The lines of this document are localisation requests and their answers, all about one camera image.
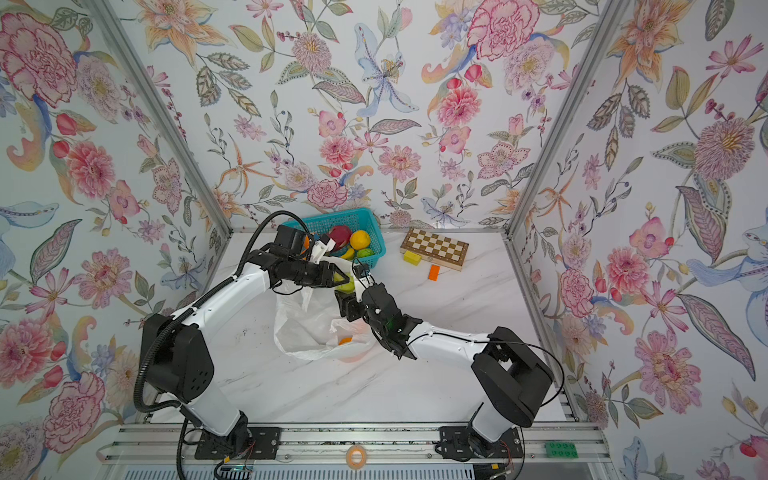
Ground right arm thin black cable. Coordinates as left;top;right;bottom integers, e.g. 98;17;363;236
353;263;566;480

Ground yellow lemon toy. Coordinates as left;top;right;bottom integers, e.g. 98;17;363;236
349;230;371;251

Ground wooden chessboard box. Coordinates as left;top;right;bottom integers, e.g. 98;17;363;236
400;228;469;271

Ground white translucent plastic bag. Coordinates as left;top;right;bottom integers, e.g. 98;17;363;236
273;288;378;362

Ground left aluminium corner post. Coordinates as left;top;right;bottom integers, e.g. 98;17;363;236
80;0;234;236

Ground orange block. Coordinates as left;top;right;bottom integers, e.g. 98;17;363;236
428;265;440;281

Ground teal plastic basket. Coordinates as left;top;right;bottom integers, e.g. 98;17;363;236
303;208;386;268

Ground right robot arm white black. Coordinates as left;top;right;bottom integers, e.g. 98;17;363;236
335;283;557;461

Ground green pepper toy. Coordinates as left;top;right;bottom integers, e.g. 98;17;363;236
336;275;355;294

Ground aluminium corner post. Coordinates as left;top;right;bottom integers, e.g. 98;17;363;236
80;0;234;236
505;0;631;236

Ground green lego plate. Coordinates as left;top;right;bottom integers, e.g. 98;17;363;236
544;442;579;459

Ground yellow block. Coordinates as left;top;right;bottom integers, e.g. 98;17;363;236
403;251;422;266

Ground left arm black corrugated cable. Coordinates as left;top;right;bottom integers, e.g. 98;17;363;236
133;209;316;480

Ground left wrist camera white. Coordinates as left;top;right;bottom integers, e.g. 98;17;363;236
266;224;337;265

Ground right aluminium corner post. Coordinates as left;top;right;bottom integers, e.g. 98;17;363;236
505;0;631;236

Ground aluminium rail base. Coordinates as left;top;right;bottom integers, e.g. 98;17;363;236
97;422;618;479

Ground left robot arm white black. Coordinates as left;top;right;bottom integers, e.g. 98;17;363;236
133;249;350;456

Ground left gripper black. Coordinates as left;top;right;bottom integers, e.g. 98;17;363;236
287;259;351;289

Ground pink dragon fruit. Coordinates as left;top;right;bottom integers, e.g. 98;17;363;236
328;225;353;251

